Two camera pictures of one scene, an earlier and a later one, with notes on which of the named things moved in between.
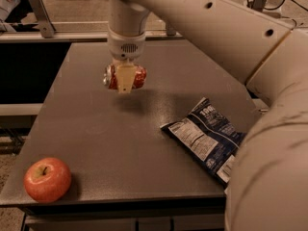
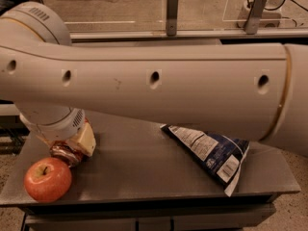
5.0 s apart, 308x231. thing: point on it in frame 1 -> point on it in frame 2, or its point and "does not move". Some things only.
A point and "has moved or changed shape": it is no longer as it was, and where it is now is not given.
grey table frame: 152,213 does not move
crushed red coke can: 111,77 has moved or changed shape
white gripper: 125,48 -> 59,128
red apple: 47,179 does not move
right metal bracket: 259,0 does not move
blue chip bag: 208,137 does not move
